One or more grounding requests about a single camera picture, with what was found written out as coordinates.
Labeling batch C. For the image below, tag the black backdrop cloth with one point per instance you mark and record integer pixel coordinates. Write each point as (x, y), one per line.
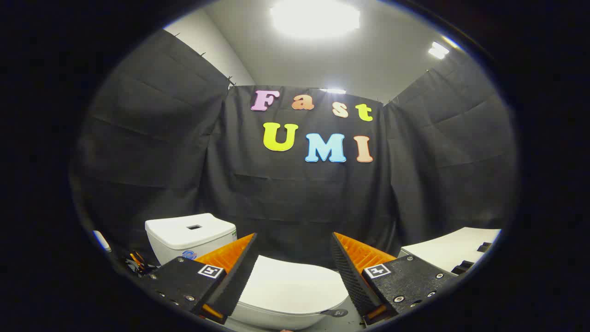
(295, 198)

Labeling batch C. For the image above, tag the white drawer cabinet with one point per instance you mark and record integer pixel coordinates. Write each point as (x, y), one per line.
(442, 249)

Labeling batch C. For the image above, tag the small ceiling light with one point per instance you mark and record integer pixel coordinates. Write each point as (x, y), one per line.
(333, 91)
(438, 50)

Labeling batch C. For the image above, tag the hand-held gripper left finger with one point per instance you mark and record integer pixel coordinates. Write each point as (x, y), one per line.
(235, 286)

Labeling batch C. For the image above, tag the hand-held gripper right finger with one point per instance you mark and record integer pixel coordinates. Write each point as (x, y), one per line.
(355, 281)

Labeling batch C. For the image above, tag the black block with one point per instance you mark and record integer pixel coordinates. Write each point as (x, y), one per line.
(463, 267)
(484, 247)

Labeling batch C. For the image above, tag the white toilet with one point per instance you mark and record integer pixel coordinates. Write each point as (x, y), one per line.
(184, 235)

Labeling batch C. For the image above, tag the large ceiling light panel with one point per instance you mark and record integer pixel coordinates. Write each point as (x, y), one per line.
(313, 18)

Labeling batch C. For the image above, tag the white toilet lid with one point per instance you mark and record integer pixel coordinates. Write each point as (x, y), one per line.
(290, 281)

